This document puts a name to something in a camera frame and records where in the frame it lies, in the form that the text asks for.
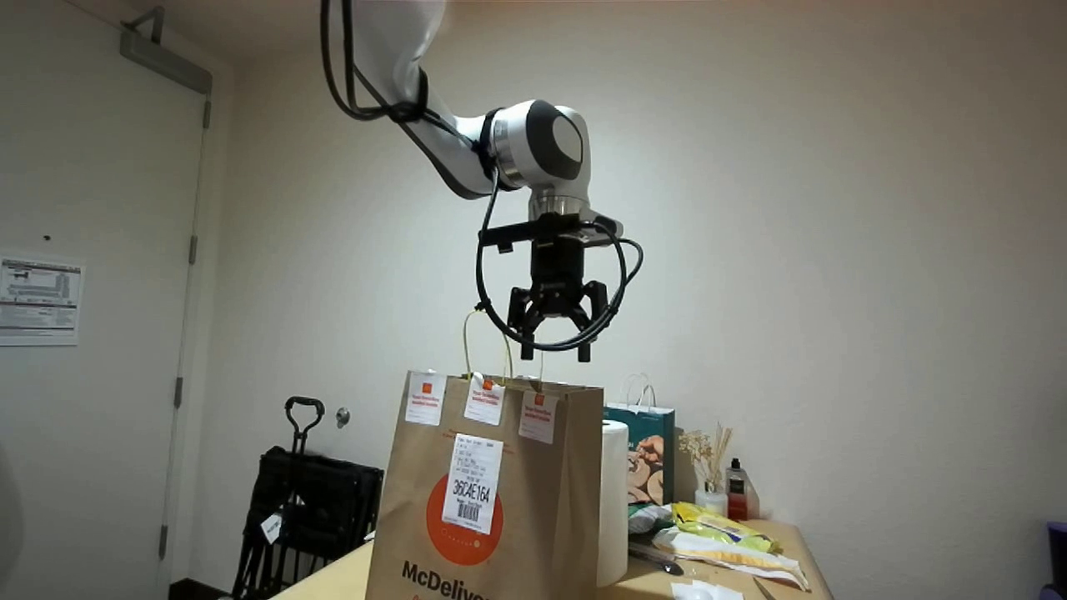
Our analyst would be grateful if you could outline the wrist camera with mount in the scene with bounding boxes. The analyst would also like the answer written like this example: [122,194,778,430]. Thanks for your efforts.
[477,212,627,253]

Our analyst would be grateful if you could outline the grey door closer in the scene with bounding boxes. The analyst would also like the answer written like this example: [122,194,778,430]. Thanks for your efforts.
[116,7,217,99]

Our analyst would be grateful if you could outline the white paper door notice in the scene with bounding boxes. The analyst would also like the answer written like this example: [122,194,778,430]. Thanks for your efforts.
[0,253,86,351]

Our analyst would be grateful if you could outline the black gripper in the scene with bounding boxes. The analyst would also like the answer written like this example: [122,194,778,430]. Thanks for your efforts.
[507,231,615,366]

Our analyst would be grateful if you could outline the white paper towel roll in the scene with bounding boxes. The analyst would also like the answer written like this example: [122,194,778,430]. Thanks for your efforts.
[598,417,635,589]

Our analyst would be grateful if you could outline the yellow green snack packet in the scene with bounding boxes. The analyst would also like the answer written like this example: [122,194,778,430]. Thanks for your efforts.
[665,500,786,555]

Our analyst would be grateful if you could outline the reed sticks in glass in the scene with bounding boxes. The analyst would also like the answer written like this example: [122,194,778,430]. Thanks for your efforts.
[676,422,738,515]

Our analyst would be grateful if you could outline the white door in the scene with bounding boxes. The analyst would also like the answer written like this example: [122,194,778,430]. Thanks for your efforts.
[0,0,217,600]

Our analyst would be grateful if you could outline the teal donut print gift bag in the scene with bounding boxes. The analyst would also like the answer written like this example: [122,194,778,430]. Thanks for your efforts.
[603,379,682,511]

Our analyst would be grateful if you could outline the white snack packet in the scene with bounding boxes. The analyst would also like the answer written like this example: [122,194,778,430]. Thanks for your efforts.
[646,527,811,593]

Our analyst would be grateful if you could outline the small red sauce bottle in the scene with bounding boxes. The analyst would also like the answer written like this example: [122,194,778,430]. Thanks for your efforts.
[723,452,753,523]

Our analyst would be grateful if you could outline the brown McDelivery paper bag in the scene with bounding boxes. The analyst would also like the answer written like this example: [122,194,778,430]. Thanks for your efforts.
[363,309,609,600]

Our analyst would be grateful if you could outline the black folding cart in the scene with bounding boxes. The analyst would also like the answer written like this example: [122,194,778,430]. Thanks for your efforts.
[230,394,386,600]

